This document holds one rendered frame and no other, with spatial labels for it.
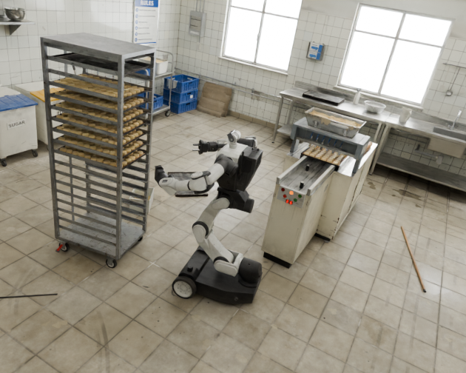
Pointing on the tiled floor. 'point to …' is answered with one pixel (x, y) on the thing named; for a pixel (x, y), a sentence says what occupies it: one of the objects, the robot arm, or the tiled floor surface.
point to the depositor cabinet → (337, 189)
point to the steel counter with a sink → (426, 129)
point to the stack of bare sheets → (184, 180)
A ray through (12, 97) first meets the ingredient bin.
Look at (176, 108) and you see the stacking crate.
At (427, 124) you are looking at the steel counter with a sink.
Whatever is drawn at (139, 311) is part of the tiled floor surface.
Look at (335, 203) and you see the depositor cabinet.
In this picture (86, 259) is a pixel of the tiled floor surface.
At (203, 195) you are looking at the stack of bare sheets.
